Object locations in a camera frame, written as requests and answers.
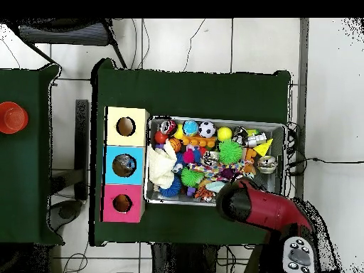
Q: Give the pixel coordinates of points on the mint green cloth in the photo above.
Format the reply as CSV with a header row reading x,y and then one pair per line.
x,y
214,186

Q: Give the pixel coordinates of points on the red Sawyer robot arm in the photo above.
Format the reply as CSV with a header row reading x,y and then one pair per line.
x,y
264,209

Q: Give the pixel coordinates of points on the wooden box with three holes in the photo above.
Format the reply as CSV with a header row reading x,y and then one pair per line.
x,y
113,136

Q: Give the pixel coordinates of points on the small basketball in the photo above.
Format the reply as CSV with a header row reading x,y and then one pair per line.
x,y
175,144

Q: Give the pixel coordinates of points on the globe print ball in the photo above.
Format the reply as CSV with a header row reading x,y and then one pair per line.
x,y
190,128

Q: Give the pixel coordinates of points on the cream knitted cloth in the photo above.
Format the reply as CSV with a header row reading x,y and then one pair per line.
x,y
160,167

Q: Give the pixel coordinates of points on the crushed red can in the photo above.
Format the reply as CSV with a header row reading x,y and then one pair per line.
x,y
167,127

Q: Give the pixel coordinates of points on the crushed silver can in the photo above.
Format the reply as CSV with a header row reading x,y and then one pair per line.
x,y
211,157

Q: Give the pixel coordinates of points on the soccer ball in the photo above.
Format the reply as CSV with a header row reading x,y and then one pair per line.
x,y
206,129

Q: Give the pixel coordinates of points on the yellow ball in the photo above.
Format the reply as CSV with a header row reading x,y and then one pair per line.
x,y
224,133

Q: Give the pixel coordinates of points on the large green spiky ball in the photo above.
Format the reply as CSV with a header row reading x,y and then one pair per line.
x,y
230,151

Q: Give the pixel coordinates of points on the dark green table cloth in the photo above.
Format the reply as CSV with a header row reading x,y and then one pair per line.
x,y
193,93
22,170

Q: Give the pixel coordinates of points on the yellow cheese wedge toy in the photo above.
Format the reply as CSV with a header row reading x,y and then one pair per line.
x,y
263,147

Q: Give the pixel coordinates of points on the black chair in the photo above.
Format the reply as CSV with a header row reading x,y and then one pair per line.
x,y
62,32

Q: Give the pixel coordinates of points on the orange plastic cup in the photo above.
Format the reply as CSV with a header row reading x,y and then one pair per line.
x,y
12,117

